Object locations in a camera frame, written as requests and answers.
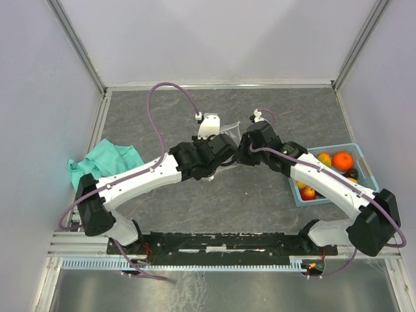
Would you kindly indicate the red yellow peach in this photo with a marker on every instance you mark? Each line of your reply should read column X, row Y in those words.
column 308, row 193

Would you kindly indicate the green mango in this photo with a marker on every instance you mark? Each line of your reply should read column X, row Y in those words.
column 325, row 159

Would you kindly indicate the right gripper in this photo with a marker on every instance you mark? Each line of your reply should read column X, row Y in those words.
column 242, row 157

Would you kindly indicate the orange tangerine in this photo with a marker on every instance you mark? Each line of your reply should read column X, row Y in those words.
column 342, row 161

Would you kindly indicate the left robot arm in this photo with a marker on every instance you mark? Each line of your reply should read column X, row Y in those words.
column 98, row 199

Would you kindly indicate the blue plastic basket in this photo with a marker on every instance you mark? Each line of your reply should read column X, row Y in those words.
column 365, row 176

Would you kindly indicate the teal cloth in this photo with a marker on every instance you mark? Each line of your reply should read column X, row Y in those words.
column 106, row 159

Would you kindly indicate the clear dotted zip bag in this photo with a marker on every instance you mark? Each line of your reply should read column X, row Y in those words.
column 232, row 131

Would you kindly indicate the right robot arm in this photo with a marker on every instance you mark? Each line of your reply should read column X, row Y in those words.
column 372, row 217

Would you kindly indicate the yellow lemon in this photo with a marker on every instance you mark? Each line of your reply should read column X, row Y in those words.
column 300, row 185

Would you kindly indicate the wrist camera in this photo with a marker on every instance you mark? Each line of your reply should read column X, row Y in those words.
column 256, row 116
column 209, row 125

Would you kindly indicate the small dark fig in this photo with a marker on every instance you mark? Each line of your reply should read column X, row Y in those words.
column 351, row 173

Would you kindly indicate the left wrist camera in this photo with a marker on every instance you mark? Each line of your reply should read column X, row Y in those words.
column 209, row 125

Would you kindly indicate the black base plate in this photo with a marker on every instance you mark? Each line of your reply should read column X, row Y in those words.
column 225, row 249

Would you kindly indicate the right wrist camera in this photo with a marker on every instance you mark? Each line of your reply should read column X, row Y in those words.
column 256, row 116

